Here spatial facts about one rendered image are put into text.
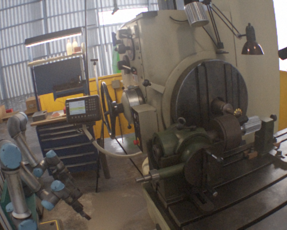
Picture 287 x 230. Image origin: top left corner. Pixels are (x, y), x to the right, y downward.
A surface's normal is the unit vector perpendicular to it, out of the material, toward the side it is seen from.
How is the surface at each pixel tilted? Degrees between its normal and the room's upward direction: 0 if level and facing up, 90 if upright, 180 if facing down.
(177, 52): 90
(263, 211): 0
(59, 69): 90
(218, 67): 90
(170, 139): 36
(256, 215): 0
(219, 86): 90
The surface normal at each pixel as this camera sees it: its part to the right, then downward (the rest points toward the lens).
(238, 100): 0.26, 0.23
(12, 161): 0.73, -0.04
